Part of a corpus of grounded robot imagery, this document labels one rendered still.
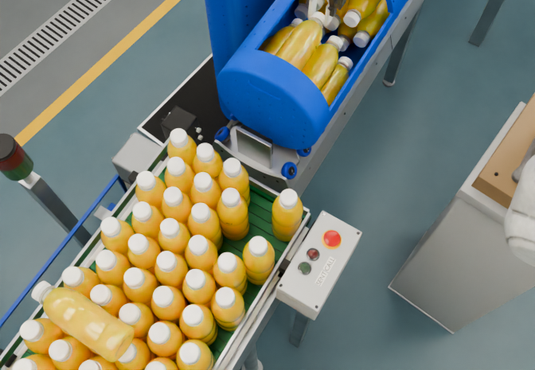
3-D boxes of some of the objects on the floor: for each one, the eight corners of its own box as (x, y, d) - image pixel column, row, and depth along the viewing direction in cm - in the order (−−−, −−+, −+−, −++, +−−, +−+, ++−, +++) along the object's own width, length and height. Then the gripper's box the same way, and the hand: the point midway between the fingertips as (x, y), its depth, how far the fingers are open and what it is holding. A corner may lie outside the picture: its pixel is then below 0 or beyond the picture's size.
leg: (396, 80, 271) (431, -15, 215) (391, 89, 269) (424, -5, 212) (385, 75, 273) (416, -21, 216) (380, 83, 270) (410, -11, 214)
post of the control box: (303, 338, 220) (328, 268, 130) (298, 348, 219) (320, 283, 129) (294, 333, 221) (313, 259, 131) (289, 341, 220) (304, 274, 129)
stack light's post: (140, 290, 228) (41, 176, 129) (134, 299, 227) (29, 190, 127) (132, 286, 229) (28, 168, 130) (126, 294, 228) (16, 181, 128)
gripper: (372, -53, 118) (357, 22, 139) (302, -84, 122) (298, -5, 143) (356, -30, 115) (342, 44, 136) (285, -61, 119) (282, 15, 140)
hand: (321, 9), depth 137 cm, fingers closed on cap, 4 cm apart
